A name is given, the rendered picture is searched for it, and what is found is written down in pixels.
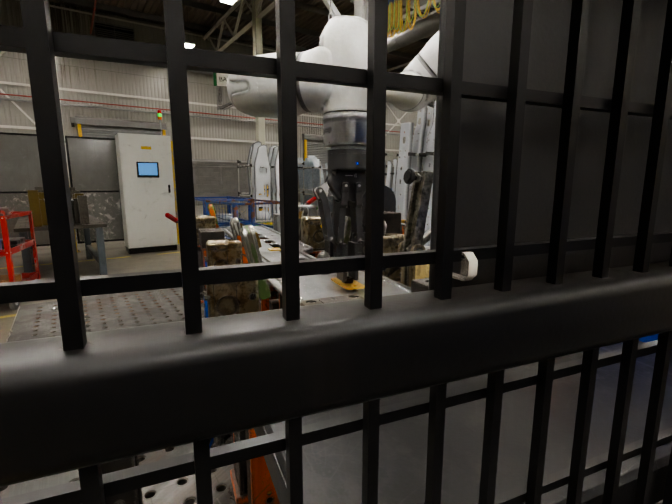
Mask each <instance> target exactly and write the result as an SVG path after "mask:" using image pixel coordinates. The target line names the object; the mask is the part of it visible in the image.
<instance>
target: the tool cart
mask: <svg viewBox="0 0 672 504"><path fill-rule="evenodd" d="M8 211H9V210H8V208H7V207H0V222H1V229H2V236H3V238H0V258H2V257H4V256H5V257H6V263H7V270H8V274H0V283H3V282H17V281H30V280H38V279H39V280H40V279H41V278H40V270H39V263H38V255H37V247H36V240H35V232H34V224H33V217H32V211H10V212H8ZM25 215H28V218H29V225H30V233H31V239H28V240H25V237H10V238H9V232H8V225H7V219H12V218H16V217H21V216H25ZM31 246H32V248H33V256H34V263H35V271H36V272H27V273H14V268H13V261H12V254H14V253H17V252H19V251H21V250H24V249H26V248H28V247H31ZM9 306H10V308H11V309H12V310H16V309H17V308H18V307H19V302H17V303H9Z"/></svg>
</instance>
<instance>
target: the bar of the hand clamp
mask: <svg viewBox="0 0 672 504"><path fill-rule="evenodd" d="M403 179H404V182H405V183H406V184H411V183H412V182H413V185H412V191H411V197H410V203H409V209H408V216H407V222H406V228H405V234H404V240H403V247H402V252H407V250H406V248H407V247H408V246H409V245H410V244H411V247H410V251H411V248H412V246H413V245H415V244H421V245H422V242H423V236H424V230H425V224H426V218H427V212H428V206H429V200H430V194H431V188H432V184H433V172H430V171H423V172H418V171H414V170H413V169H408V170H406V171H405V173H404V176H403Z"/></svg>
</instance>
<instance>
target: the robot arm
mask: <svg viewBox="0 0 672 504"><path fill-rule="evenodd" d="M438 43H439V31H438V32H437V33H436V34H435V35H434V36H433V37H432V38H431V39H430V40H429V41H428V42H427V43H426V45H425V46H424V48H423V49H422V50H421V51H420V52H419V53H418V54H417V56H416V57H415V58H414V59H413V60H412V61H411V62H410V64H409V65H408V66H407V67H406V68H405V69H404V70H403V72H401V73H400V74H408V75H417V76H425V77H433V78H437V68H438ZM367 55H368V22H367V21H366V20H365V19H363V18H361V17H357V16H347V15H345V16H335V17H333V18H331V19H330V20H329V21H328V23H327V24H326V26H325V28H324V30H323V32H322V34H321V36H320V42H319V46H318V47H315V48H313V49H311V50H308V51H303V52H296V61H302V62H310V63H318V64H326V65H335V66H343V67H351V68H359V69H367ZM227 92H228V96H229V99H230V101H231V102H232V104H233V105H234V106H235V107H236V109H237V110H239V111H240V112H242V113H244V114H247V115H250V116H254V117H270V118H278V103H277V79H273V78H263V77H253V76H243V75H233V74H229V75H228V78H227ZM296 95H297V116H299V115H301V114H303V113H308V112H320V113H323V139H324V146H325V147H328V148H331V150H328V151H327V166H328V175H327V178H326V180H325V183H324V184H322V185H321V186H319V187H315V188H313V193H314V195H315V197H316V199H317V200H318V206H319V212H320V218H321V224H322V231H323V237H324V239H325V240H327V241H330V242H332V243H333V257H344V256H347V250H348V256H357V255H362V244H364V243H365V213H366V204H365V210H364V216H363V222H362V205H363V203H362V197H363V195H364V194H365V192H366V134H367V88H361V87H351V86H341V85H331V84H322V83H312V82H302V81H296ZM435 99H436V95H430V94H420V93H410V92H400V91H390V90H386V102H391V103H392V105H393V106H395V107H396V108H398V109H399V110H401V111H404V112H414V111H418V110H421V109H423V108H424V107H425V106H427V105H428V104H429V103H430V102H432V101H433V100H435ZM328 189H329V190H330V192H331V193H332V195H333V196H334V206H335V211H334V226H333V225H332V219H331V213H330V207H329V201H328V198H327V196H328ZM348 201H349V206H350V213H351V230H352V241H348V244H346V243H343V242H344V228H345V214H346V207H347V202H348Z"/></svg>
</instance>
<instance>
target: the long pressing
mask: <svg viewBox="0 0 672 504"><path fill-rule="evenodd" d="M253 228H254V231H255V232H257V233H258V234H260V235H261V236H259V238H267V239H260V242H261V246H262V247H260V248H259V250H260V254H261V258H262V262H263V263H266V262H279V261H281V251H269V250H268V248H274V247H272V246H270V245H281V233H280V232H278V231H276V230H273V229H271V228H269V227H267V226H264V225H258V226H253ZM222 230H223V231H224V232H225V233H226V234H227V235H228V236H229V237H231V238H232V239H234V238H233V234H232V230H231V227H226V228H223V229H222ZM264 241H272V242H274V243H265V242H264ZM310 253H313V247H312V246H310V245H307V244H305V243H303V242H301V241H299V259H304V260H305V259H317V258H316V257H314V256H312V255H310ZM336 277H337V273H331V274H326V275H321V274H319V275H308V276H299V281H300V303H301V301H304V300H309V299H318V298H326V297H335V296H344V295H352V294H357V295H360V296H362V297H363V298H364V291H365V288H362V289H356V291H352V290H346V289H345V288H343V287H341V286H340V285H338V284H336V283H335V282H333V281H331V278H336ZM355 281H357V282H359V283H361V284H363V285H365V270H362V271H358V280H355ZM267 282H268V283H270V285H271V286H272V287H273V288H274V289H275V290H276V291H277V292H278V293H279V294H280V295H282V278H276V279H267ZM405 293H411V287H409V286H407V285H404V284H402V283H400V282H397V281H395V280H393V279H390V278H388V277H386V276H383V275H382V296H389V295H397V294H405Z"/></svg>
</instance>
